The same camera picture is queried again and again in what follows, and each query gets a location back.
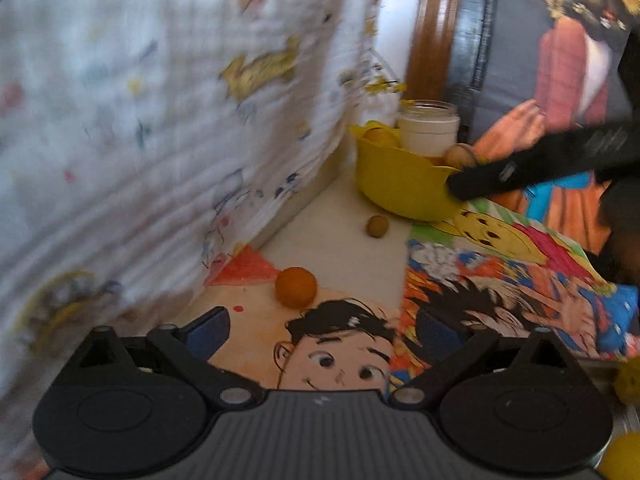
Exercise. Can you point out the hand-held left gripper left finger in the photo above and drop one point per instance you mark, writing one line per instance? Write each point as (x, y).
(207, 334)

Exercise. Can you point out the colourful cartoon cloth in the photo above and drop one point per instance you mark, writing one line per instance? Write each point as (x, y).
(505, 305)

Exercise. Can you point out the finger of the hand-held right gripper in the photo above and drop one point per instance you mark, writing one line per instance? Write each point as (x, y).
(525, 167)

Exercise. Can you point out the white printed blanket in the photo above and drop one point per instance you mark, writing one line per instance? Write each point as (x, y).
(150, 135)

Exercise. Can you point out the white jar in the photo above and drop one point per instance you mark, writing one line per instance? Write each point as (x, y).
(429, 130)

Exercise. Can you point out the yellow plastic bowl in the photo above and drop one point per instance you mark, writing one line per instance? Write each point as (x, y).
(400, 185)

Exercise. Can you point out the brown wooden frame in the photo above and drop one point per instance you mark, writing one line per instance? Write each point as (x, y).
(432, 25)

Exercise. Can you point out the wall poster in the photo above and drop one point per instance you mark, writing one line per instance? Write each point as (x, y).
(565, 70)

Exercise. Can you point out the yellow smooth ball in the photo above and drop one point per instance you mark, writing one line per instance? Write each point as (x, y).
(622, 460)

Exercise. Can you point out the orange tangerine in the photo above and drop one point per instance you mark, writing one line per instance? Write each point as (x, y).
(296, 286)

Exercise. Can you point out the tan striped pepino melon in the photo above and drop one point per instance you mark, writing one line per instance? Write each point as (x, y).
(461, 156)

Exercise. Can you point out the black-haired boy cartoon drawing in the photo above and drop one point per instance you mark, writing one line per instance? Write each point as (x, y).
(300, 360)

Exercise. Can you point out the yellow bear drawing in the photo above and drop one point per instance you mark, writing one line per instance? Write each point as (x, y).
(480, 227)

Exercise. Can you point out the yellow bumpy ball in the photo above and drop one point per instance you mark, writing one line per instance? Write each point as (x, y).
(629, 381)

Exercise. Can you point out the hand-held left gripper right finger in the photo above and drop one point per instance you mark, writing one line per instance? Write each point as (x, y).
(440, 334)

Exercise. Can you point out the brown round fruit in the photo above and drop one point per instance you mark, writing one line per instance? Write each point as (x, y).
(377, 227)

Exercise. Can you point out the yellow-orange fruit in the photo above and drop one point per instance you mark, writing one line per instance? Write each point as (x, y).
(379, 138)

